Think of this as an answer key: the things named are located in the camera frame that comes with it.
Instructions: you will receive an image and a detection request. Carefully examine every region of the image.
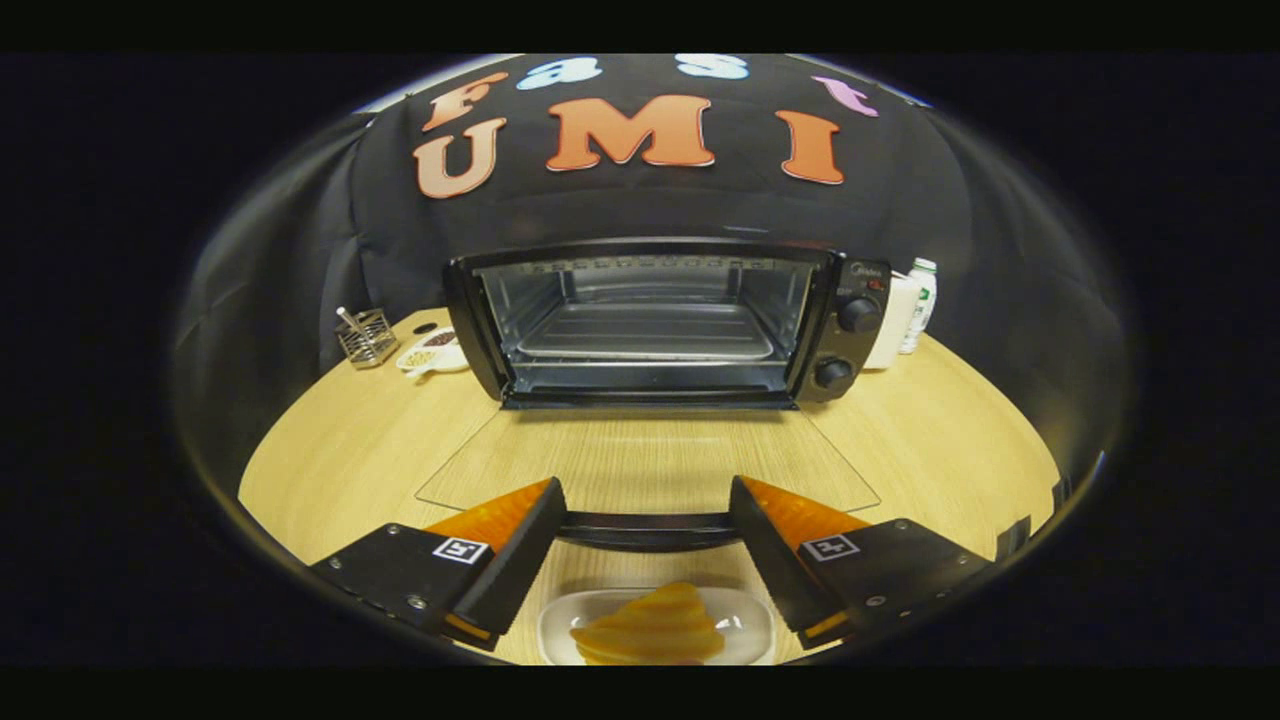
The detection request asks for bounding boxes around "white bread toaster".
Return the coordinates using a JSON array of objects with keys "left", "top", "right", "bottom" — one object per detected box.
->
[{"left": 865, "top": 270, "right": 919, "bottom": 371}]

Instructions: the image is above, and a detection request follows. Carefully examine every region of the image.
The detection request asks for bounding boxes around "metal oven tray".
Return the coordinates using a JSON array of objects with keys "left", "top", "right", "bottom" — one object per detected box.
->
[{"left": 515, "top": 300, "right": 779, "bottom": 363}]

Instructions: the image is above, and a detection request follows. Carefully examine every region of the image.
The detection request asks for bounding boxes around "golden croissant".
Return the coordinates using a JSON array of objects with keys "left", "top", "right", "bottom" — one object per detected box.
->
[{"left": 570, "top": 582, "right": 726, "bottom": 666}]

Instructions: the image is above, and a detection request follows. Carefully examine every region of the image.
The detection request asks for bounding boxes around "black toaster oven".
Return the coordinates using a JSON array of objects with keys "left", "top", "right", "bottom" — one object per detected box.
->
[{"left": 415, "top": 238, "right": 893, "bottom": 554}]

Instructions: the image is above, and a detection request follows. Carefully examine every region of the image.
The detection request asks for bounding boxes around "white rectangular plate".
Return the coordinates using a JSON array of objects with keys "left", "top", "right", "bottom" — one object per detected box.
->
[{"left": 537, "top": 588, "right": 777, "bottom": 667}]

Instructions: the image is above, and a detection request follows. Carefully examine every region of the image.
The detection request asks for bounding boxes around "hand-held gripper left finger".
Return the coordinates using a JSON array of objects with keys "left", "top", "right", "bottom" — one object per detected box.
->
[{"left": 310, "top": 476, "right": 569, "bottom": 653}]

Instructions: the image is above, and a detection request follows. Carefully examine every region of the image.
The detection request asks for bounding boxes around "white bottle with green label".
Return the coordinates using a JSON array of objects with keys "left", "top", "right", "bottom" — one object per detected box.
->
[{"left": 898, "top": 258, "right": 939, "bottom": 355}]

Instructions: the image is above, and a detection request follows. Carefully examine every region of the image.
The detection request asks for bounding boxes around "white divided snack dish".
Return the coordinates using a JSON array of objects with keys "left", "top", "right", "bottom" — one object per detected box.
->
[{"left": 396, "top": 328, "right": 471, "bottom": 379}]

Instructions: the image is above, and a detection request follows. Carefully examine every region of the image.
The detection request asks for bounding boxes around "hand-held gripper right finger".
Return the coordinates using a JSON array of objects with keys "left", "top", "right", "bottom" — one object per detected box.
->
[{"left": 728, "top": 474, "right": 996, "bottom": 651}]

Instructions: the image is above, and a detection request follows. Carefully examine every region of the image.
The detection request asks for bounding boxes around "wire mesh utensil holder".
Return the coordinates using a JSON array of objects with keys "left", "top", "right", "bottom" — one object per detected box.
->
[{"left": 335, "top": 308, "right": 399, "bottom": 369}]

